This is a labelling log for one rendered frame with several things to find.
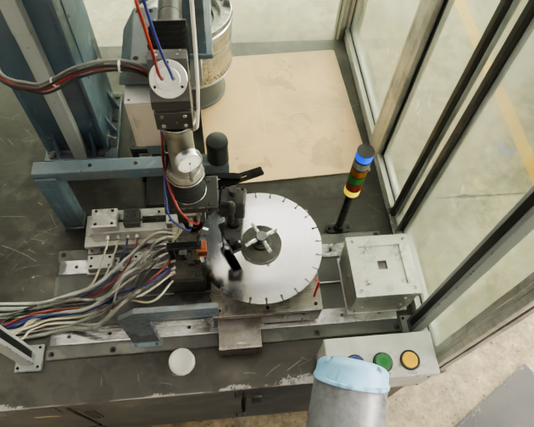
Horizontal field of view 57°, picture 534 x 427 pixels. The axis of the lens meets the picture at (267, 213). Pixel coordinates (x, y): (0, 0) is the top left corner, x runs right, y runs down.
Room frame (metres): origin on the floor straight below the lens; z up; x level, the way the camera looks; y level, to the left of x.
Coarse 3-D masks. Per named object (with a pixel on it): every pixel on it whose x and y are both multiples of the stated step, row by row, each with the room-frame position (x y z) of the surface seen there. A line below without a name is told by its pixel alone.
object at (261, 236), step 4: (252, 224) 0.62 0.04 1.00; (256, 228) 0.61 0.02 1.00; (276, 228) 0.61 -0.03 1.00; (256, 232) 0.60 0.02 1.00; (260, 232) 0.59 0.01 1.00; (264, 232) 0.59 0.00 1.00; (268, 232) 0.60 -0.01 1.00; (272, 232) 0.60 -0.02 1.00; (256, 236) 0.58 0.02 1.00; (260, 236) 0.58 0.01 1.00; (264, 236) 0.58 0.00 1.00; (252, 240) 0.57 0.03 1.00; (256, 240) 0.57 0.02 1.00; (260, 240) 0.57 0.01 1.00; (264, 240) 0.57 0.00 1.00; (248, 244) 0.56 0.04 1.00; (260, 244) 0.57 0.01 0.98; (264, 244) 0.56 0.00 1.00; (268, 244) 0.56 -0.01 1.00; (268, 248) 0.55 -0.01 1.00
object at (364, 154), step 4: (364, 144) 0.79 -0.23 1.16; (368, 144) 0.79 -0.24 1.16; (360, 148) 0.77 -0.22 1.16; (364, 148) 0.77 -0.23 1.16; (368, 148) 0.77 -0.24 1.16; (372, 148) 0.78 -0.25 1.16; (356, 152) 0.77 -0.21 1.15; (360, 152) 0.76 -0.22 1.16; (364, 152) 0.76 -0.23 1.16; (368, 152) 0.76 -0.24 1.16; (372, 152) 0.76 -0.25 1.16; (356, 156) 0.76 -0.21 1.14; (360, 156) 0.75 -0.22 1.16; (364, 156) 0.75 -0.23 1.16; (368, 156) 0.75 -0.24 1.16; (372, 156) 0.75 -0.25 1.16; (356, 160) 0.76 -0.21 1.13; (360, 160) 0.75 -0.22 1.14; (364, 160) 0.75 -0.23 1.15; (368, 160) 0.75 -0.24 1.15; (364, 164) 0.75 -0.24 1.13
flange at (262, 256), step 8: (248, 232) 0.61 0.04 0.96; (248, 240) 0.59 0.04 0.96; (272, 240) 0.60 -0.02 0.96; (280, 240) 0.60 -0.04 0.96; (248, 248) 0.56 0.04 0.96; (256, 248) 0.56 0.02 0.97; (264, 248) 0.56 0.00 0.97; (272, 248) 0.57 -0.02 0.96; (280, 248) 0.57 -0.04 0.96; (248, 256) 0.54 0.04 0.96; (256, 256) 0.54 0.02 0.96; (264, 256) 0.55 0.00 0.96; (272, 256) 0.55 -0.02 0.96
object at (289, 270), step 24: (216, 216) 0.66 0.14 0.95; (264, 216) 0.67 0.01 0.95; (288, 216) 0.68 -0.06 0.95; (216, 240) 0.59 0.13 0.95; (288, 240) 0.61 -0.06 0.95; (312, 240) 0.61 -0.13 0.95; (216, 264) 0.51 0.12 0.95; (240, 264) 0.52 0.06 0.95; (264, 264) 0.53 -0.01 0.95; (288, 264) 0.53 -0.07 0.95; (312, 264) 0.54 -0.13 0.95; (240, 288) 0.46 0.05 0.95; (264, 288) 0.46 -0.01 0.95; (288, 288) 0.47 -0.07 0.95
